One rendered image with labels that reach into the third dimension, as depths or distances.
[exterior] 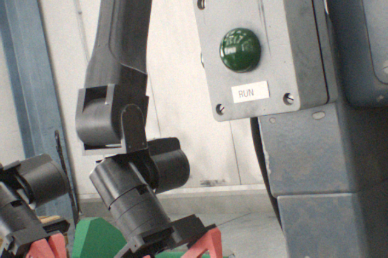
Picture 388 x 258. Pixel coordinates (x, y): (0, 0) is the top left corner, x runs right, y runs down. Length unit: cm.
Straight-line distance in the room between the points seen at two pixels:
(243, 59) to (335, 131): 8
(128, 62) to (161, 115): 714
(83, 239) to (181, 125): 218
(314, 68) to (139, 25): 46
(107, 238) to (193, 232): 538
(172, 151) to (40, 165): 29
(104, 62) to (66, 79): 826
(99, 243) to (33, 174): 505
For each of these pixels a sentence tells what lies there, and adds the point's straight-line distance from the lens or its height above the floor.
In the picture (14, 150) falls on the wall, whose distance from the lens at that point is 935.
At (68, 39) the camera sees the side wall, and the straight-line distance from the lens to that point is 904.
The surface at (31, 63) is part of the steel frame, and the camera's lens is 908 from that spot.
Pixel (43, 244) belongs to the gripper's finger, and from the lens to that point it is 107.
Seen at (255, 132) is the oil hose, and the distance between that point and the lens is 58.
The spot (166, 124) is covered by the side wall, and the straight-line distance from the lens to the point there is 800.
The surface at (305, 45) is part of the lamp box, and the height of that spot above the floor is 128.
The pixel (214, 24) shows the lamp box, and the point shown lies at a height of 131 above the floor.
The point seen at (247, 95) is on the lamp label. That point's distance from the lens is 50.
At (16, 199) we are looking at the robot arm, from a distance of 113.
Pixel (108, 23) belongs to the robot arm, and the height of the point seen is 136.
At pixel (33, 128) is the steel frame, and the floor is 116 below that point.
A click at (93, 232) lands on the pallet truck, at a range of 619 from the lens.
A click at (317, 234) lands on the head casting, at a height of 115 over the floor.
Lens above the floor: 126
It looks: 3 degrees down
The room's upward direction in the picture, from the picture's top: 10 degrees counter-clockwise
